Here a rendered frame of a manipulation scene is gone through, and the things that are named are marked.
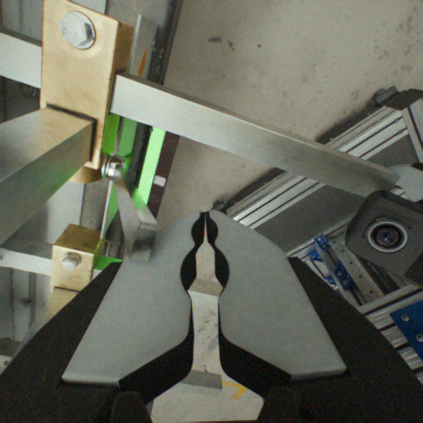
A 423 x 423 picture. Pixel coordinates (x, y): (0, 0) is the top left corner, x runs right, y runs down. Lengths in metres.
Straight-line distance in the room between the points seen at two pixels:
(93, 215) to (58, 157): 0.31
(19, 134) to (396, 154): 1.10
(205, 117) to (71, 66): 0.11
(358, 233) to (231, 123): 0.13
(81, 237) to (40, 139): 0.22
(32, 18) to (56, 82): 0.29
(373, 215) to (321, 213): 0.94
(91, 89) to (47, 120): 0.04
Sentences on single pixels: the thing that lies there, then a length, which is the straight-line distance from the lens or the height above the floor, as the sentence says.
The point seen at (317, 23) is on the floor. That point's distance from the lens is 1.17.
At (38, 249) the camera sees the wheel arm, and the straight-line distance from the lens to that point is 0.43.
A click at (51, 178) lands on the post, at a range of 0.19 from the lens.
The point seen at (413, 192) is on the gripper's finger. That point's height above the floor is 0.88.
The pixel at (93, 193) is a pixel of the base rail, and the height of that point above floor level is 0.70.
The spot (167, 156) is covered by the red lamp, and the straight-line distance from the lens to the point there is 0.42.
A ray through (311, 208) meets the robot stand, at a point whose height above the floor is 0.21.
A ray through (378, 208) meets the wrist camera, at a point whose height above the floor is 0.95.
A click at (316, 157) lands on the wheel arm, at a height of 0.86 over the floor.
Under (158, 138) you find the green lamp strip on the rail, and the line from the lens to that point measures 0.41.
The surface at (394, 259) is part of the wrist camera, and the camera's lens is 0.22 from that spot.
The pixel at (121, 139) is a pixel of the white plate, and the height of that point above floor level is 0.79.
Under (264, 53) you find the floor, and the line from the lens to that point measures 1.12.
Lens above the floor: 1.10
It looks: 59 degrees down
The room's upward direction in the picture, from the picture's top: 177 degrees clockwise
